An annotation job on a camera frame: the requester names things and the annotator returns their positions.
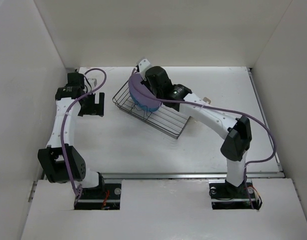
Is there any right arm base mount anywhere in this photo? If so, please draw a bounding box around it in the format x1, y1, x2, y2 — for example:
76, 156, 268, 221
208, 179, 263, 211

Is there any light blue plate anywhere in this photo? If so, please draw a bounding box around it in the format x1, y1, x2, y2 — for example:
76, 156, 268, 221
130, 93, 161, 112

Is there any purple plate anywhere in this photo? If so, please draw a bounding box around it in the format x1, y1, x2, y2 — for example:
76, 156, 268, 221
128, 73, 160, 102

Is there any aluminium front rail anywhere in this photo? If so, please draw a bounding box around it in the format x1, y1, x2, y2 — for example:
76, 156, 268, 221
102, 171, 285, 180

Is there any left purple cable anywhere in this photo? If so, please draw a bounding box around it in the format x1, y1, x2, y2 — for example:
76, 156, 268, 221
60, 68, 107, 203

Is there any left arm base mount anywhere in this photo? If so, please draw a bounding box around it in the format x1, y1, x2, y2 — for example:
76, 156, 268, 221
74, 173, 122, 211

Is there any black wire dish rack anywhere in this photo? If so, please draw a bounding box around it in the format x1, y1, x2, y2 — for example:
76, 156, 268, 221
112, 82, 191, 139

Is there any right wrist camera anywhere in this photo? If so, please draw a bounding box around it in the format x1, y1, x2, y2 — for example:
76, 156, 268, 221
136, 57, 153, 78

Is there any beige cutlery holder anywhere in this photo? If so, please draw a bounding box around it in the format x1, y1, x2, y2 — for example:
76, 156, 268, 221
202, 97, 211, 105

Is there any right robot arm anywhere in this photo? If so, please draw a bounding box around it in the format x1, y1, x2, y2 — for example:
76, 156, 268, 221
140, 66, 252, 197

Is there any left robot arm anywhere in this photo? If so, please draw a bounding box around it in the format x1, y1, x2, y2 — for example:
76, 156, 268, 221
37, 71, 106, 199

